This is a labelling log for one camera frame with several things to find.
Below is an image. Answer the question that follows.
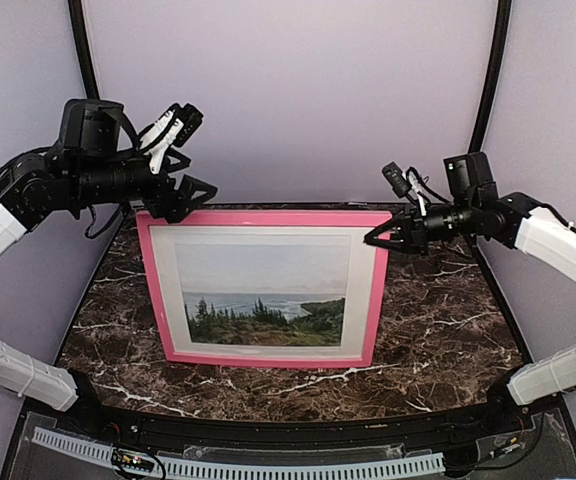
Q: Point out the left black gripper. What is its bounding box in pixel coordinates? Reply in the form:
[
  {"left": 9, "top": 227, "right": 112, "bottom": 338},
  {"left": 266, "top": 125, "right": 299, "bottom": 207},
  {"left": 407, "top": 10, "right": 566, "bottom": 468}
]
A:
[{"left": 70, "top": 150, "right": 218, "bottom": 222}]

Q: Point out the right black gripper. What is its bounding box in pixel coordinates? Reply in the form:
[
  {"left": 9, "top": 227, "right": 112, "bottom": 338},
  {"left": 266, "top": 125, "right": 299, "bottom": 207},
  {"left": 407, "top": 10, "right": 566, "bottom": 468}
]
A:
[{"left": 367, "top": 197, "right": 478, "bottom": 255}]

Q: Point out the white mat board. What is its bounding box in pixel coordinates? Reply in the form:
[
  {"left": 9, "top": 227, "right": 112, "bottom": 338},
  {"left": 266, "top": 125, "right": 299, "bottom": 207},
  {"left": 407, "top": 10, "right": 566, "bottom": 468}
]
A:
[{"left": 148, "top": 224, "right": 380, "bottom": 359}]

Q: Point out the pink wooden picture frame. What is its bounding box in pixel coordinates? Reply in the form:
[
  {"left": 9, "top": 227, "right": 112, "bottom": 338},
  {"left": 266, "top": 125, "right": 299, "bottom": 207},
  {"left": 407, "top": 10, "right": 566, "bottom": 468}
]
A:
[{"left": 135, "top": 209, "right": 393, "bottom": 370}]

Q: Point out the landscape photo print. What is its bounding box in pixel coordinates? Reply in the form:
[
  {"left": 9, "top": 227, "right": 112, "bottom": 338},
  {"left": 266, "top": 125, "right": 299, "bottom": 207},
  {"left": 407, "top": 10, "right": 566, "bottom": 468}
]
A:
[{"left": 176, "top": 236, "right": 350, "bottom": 347}]

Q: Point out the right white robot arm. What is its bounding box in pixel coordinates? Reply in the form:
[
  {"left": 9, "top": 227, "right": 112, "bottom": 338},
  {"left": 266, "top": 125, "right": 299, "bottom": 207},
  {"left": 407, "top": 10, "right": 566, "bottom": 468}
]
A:
[{"left": 364, "top": 193, "right": 576, "bottom": 434}]

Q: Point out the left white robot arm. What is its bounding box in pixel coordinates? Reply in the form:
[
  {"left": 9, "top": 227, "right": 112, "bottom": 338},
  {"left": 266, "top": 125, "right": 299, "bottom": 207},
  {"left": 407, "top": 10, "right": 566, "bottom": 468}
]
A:
[{"left": 0, "top": 150, "right": 120, "bottom": 418}]

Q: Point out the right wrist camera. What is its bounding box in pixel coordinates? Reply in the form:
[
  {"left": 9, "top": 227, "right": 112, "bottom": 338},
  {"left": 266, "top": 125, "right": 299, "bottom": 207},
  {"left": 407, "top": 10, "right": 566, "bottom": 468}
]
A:
[{"left": 381, "top": 152, "right": 499, "bottom": 216}]

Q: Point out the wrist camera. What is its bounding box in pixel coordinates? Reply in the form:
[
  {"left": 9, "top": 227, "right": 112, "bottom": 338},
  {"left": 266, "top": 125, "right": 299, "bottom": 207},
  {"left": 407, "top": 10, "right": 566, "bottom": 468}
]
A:
[
  {"left": 55, "top": 99, "right": 203, "bottom": 175},
  {"left": 381, "top": 152, "right": 499, "bottom": 216}
]

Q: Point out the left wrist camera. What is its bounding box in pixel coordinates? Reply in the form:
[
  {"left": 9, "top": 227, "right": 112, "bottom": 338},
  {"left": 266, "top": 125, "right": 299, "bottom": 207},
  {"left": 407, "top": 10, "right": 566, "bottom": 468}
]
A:
[{"left": 55, "top": 99, "right": 203, "bottom": 175}]

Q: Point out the left black corner post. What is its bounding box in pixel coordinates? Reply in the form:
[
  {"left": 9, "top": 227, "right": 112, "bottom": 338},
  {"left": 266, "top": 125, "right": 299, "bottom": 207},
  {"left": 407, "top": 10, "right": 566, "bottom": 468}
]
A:
[{"left": 67, "top": 0, "right": 100, "bottom": 100}]

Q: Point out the black corner post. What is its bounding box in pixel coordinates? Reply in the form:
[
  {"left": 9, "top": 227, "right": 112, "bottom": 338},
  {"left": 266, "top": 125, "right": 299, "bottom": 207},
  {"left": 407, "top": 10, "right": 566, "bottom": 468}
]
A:
[
  {"left": 67, "top": 0, "right": 100, "bottom": 100},
  {"left": 468, "top": 0, "right": 512, "bottom": 153}
]

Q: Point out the black front rail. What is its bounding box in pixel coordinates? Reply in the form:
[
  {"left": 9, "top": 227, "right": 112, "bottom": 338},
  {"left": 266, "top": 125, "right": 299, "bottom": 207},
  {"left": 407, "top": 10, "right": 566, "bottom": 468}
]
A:
[{"left": 27, "top": 389, "right": 564, "bottom": 454}]

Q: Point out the right black corner post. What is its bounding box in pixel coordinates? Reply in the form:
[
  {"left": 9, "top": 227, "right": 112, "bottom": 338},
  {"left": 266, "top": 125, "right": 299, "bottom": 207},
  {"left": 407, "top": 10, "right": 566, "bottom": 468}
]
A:
[{"left": 468, "top": 0, "right": 512, "bottom": 153}]

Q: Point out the white slotted cable duct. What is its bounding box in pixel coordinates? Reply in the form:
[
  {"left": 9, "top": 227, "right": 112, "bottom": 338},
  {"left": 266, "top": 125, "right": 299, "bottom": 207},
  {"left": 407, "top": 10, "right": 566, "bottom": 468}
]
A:
[{"left": 31, "top": 426, "right": 445, "bottom": 480}]

